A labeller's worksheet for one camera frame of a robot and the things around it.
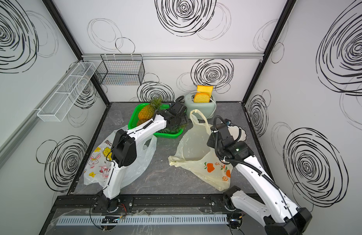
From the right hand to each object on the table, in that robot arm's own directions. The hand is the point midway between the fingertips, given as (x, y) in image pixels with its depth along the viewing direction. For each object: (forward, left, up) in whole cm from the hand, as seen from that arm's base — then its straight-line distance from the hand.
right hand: (213, 138), depth 74 cm
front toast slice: (+32, +5, -2) cm, 33 cm away
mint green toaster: (+28, 0, -9) cm, 29 cm away
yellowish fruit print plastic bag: (-4, +7, -16) cm, 18 cm away
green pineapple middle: (+17, +23, -19) cm, 34 cm away
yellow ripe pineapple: (+26, +42, -12) cm, 51 cm away
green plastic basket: (+22, +51, -13) cm, 57 cm away
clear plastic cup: (+27, +66, -18) cm, 74 cm away
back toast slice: (+40, -1, -2) cm, 41 cm away
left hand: (+19, +16, -10) cm, 27 cm away
